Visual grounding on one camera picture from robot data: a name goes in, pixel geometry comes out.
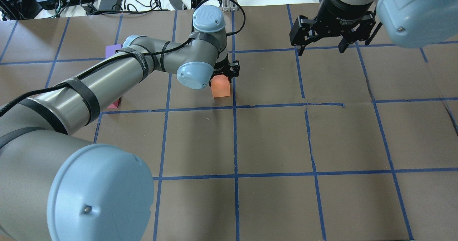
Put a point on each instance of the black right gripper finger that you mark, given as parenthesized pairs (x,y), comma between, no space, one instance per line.
(300,49)
(344,44)

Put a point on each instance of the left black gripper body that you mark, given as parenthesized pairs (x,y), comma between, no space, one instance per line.
(230,70)

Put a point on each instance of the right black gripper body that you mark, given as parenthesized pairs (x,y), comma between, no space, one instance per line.
(339,12)

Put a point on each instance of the orange foam cube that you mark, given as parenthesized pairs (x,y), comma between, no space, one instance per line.
(220,86)

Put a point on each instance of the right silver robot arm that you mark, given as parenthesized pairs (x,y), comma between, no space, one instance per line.
(409,23)

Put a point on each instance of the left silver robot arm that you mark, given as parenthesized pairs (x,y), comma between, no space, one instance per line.
(234,168)

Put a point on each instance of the red foam cube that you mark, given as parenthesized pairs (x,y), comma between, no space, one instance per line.
(115,104)

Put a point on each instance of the purple foam cube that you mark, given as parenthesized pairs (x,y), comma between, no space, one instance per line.
(110,50)

